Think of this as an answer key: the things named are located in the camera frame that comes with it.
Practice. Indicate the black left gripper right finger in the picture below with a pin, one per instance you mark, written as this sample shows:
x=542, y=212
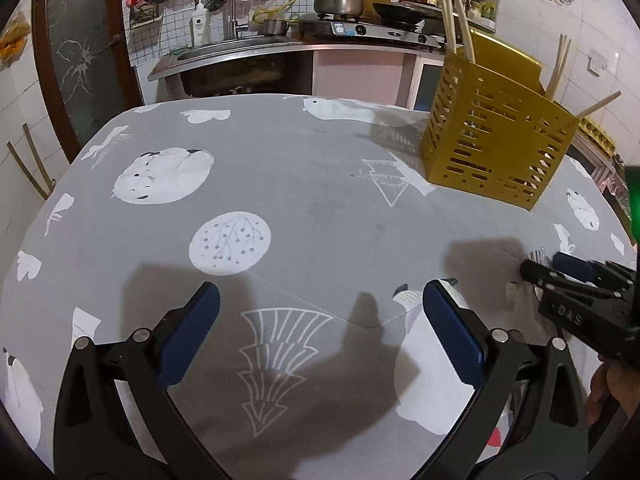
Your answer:
x=524, y=419

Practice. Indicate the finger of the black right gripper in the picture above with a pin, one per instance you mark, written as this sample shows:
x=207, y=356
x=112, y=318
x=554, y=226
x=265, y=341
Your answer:
x=608, y=274
x=605, y=320

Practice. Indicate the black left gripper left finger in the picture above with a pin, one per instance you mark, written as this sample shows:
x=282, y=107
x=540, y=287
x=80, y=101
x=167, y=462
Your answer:
x=93, y=438

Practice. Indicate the wooden chopstick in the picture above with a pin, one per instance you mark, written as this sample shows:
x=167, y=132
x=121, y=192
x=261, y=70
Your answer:
x=557, y=68
x=598, y=105
x=564, y=64
x=468, y=45
x=448, y=19

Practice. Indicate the green handled steel fork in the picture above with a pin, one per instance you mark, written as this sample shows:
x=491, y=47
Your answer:
x=539, y=256

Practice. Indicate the steel kitchen sink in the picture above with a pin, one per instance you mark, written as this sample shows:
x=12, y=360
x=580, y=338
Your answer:
x=227, y=50

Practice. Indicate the person's right hand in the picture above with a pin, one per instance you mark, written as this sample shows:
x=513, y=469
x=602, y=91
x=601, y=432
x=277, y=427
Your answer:
x=617, y=380

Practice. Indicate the yellow egg tray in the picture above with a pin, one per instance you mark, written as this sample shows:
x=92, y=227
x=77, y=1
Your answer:
x=597, y=136

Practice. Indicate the yellow perforated utensil holder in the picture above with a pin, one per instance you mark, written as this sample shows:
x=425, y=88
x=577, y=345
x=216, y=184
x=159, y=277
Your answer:
x=492, y=131

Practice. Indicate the grey patterned tablecloth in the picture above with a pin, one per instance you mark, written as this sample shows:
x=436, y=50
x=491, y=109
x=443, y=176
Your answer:
x=313, y=219

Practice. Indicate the black wok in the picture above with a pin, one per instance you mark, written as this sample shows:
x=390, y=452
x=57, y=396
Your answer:
x=398, y=15

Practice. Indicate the steel gas stove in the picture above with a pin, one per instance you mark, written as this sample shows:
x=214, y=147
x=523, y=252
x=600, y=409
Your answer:
x=349, y=30

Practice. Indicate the dark wooden glass door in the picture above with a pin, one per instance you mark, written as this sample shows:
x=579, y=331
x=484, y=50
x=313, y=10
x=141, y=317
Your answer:
x=83, y=67

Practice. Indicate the white soap bottle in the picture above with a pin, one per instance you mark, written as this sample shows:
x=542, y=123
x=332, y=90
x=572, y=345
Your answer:
x=200, y=25

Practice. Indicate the white wall socket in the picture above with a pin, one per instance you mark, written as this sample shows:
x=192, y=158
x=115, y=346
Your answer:
x=597, y=63

